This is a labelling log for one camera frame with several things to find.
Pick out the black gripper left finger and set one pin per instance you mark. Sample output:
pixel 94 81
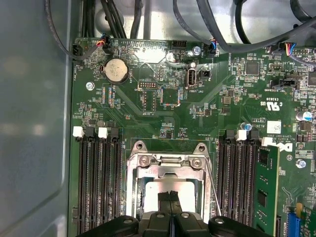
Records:
pixel 158 224

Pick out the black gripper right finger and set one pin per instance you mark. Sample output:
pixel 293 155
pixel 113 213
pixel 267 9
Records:
pixel 187 224

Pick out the silver CPU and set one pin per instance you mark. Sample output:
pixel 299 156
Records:
pixel 153 195

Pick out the thin metal locking lever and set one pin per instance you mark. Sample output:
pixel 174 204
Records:
pixel 213 187

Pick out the metal socket cover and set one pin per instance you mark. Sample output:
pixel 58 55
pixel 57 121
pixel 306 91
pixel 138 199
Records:
pixel 153 172

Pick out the CPU socket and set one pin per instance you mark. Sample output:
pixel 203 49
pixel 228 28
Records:
pixel 138 151

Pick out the green RAM stick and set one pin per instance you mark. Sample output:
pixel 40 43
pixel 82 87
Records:
pixel 266 172

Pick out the blue expansion slot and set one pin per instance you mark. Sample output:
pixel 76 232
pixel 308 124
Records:
pixel 293 224

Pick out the green motherboard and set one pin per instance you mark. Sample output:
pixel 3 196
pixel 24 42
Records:
pixel 197 103

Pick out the internal USB port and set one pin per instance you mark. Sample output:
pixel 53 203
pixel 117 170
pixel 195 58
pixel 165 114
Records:
pixel 191 77

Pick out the silver coin battery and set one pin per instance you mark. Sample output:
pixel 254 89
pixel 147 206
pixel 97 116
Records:
pixel 116 70

